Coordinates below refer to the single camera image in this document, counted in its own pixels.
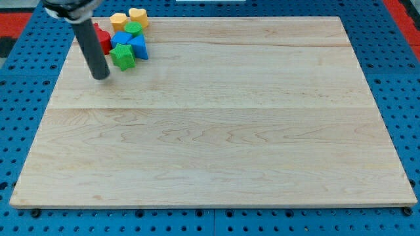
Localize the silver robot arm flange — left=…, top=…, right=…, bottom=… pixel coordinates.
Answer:
left=41, top=0, right=102, bottom=24

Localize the green star block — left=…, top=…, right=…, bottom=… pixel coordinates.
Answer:
left=110, top=43, right=136, bottom=71

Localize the green circle block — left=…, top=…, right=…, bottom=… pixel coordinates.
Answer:
left=124, top=22, right=143, bottom=37

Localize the red circle block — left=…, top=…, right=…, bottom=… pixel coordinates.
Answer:
left=96, top=30, right=112, bottom=55

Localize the red star block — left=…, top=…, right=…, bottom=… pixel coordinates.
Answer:
left=93, top=23, right=100, bottom=31

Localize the light wooden board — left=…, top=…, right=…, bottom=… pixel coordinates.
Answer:
left=10, top=16, right=417, bottom=209

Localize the blue triangle block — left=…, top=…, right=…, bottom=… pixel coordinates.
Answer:
left=127, top=34, right=148, bottom=60

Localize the blue cube block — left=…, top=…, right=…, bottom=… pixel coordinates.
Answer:
left=110, top=31, right=133, bottom=48

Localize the yellow heart block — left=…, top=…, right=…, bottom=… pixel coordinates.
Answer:
left=129, top=8, right=149, bottom=28

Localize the yellow hexagon block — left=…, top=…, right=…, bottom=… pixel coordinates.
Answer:
left=110, top=13, right=129, bottom=32

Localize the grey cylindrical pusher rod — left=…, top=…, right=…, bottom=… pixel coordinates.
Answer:
left=72, top=18, right=110, bottom=80

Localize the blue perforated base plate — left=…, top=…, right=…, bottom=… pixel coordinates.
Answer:
left=1, top=1, right=419, bottom=235

